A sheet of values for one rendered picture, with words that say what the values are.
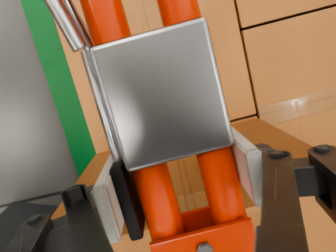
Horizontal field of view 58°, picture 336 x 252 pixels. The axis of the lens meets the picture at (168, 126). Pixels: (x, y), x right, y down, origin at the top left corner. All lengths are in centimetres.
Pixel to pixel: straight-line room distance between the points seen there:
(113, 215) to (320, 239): 29
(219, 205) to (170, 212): 3
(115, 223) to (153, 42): 9
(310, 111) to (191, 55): 66
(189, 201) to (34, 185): 112
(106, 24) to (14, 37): 121
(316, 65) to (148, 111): 66
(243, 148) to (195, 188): 26
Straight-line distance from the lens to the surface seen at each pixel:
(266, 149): 18
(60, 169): 139
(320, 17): 80
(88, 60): 17
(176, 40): 16
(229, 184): 18
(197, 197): 39
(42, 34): 133
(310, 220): 39
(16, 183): 148
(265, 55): 75
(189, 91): 16
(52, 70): 132
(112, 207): 16
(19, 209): 144
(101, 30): 17
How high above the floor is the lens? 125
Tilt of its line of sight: 79 degrees down
